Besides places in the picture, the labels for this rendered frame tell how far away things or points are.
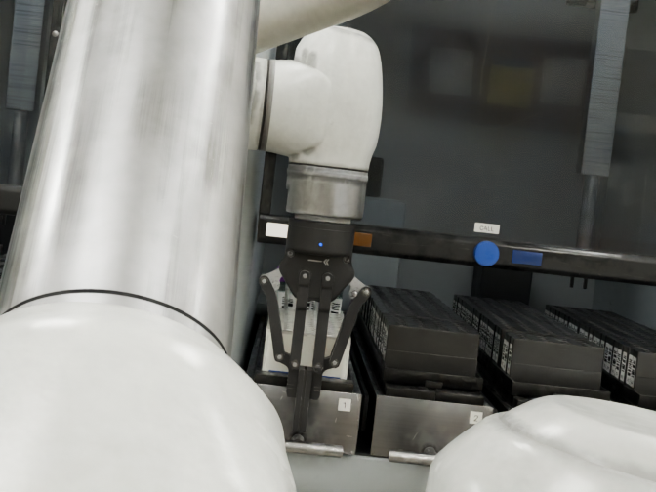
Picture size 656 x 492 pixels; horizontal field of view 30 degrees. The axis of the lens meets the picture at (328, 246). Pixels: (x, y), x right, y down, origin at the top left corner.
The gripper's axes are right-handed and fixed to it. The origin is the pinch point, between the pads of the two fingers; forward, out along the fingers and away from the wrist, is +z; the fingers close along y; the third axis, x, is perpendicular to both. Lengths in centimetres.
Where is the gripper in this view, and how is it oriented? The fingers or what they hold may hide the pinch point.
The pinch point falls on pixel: (302, 398)
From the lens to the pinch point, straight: 138.8
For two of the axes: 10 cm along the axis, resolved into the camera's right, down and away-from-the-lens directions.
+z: -1.1, 9.9, 0.5
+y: -9.9, -1.1, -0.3
